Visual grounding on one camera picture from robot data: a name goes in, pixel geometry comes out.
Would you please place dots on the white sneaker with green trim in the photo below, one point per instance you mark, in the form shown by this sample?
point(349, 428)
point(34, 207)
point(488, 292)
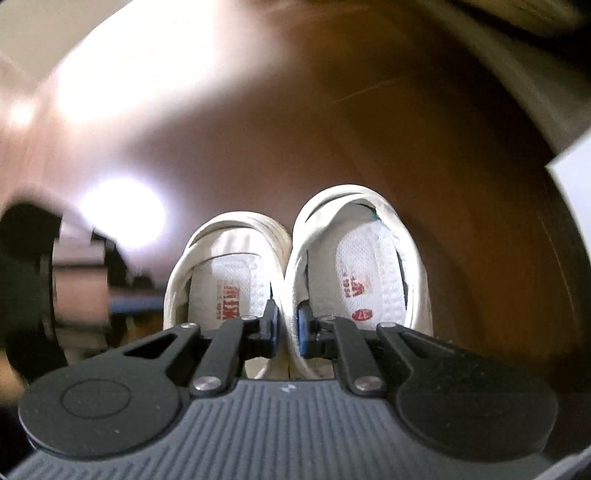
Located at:
point(231, 277)
point(360, 263)

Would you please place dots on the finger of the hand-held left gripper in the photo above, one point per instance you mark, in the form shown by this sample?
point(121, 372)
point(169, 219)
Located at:
point(138, 304)

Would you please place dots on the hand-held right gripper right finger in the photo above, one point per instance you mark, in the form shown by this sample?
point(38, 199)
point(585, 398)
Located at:
point(302, 332)

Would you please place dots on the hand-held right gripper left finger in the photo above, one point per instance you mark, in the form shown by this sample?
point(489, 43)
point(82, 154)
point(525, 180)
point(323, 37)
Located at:
point(272, 330)

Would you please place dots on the white shoe cabinet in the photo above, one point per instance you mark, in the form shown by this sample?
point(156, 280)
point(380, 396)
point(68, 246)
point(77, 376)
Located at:
point(531, 87)

